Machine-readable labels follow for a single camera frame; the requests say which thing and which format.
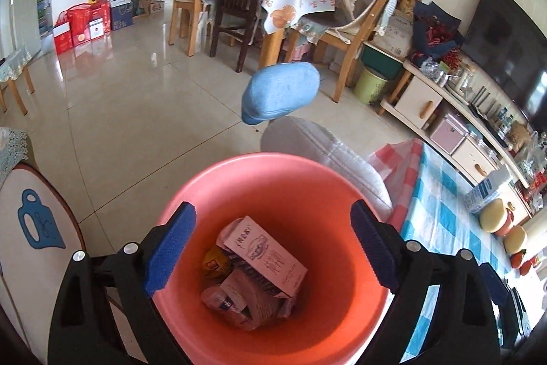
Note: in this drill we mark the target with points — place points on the small yellow pear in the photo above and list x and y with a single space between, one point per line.
515 239

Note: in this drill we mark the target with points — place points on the red gift bag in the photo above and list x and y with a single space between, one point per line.
87 23

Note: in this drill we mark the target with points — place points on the wooden stool with lace cover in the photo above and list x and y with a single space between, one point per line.
15 70

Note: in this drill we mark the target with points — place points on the green storage box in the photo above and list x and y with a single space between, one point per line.
382 59

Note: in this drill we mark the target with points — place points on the black television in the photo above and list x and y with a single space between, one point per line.
508 44

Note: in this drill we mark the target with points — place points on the green waste bin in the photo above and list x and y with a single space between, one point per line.
371 85

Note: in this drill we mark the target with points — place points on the pink plastic bucket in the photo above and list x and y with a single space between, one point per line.
277 194

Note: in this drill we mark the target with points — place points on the wooden chair with lace cover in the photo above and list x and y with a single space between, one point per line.
363 23

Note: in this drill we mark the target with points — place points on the white seat cushion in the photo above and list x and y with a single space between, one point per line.
324 151

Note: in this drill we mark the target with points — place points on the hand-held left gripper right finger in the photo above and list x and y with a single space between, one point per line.
374 245

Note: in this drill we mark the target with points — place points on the red gift box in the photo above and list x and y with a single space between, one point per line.
62 38

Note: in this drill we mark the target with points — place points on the red apple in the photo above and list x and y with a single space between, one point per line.
509 221

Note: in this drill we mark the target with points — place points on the white milk bottle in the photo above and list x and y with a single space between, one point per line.
487 189

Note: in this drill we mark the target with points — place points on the blue box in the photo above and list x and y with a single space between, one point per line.
122 16

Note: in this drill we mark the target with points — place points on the chair with teapot cushion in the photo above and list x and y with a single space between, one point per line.
38 228

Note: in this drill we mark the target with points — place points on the large yellow pear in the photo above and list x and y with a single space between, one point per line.
491 215

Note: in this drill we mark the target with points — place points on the dark blue flower bouquet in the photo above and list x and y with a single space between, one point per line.
436 31

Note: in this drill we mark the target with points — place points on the pink checkered cloth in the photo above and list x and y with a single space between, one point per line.
401 177

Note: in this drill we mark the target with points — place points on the pink white carton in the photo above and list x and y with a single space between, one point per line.
265 254

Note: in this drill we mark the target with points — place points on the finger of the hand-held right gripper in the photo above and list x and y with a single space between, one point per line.
495 288

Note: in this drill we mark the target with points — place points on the pink case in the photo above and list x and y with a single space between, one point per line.
448 134

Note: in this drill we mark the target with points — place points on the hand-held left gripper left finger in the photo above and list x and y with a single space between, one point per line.
171 249

